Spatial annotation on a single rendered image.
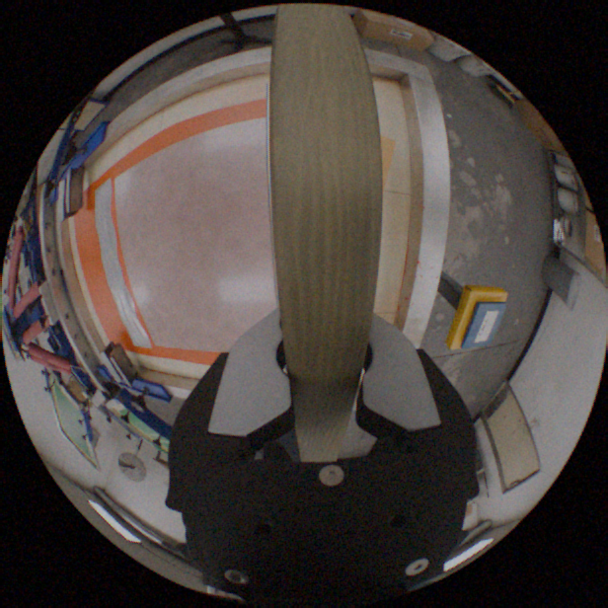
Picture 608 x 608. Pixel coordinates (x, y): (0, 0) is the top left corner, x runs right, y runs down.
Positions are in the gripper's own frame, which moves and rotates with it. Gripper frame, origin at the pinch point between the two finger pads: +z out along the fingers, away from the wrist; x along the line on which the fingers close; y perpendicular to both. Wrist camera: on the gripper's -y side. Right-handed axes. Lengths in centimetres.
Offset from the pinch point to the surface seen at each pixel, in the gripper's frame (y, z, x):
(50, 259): -11, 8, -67
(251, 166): -10.5, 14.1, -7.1
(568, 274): 1, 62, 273
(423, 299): 5.1, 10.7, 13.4
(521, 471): 255, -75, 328
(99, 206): -13.8, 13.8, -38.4
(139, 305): 7.3, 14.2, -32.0
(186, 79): -27.2, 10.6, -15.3
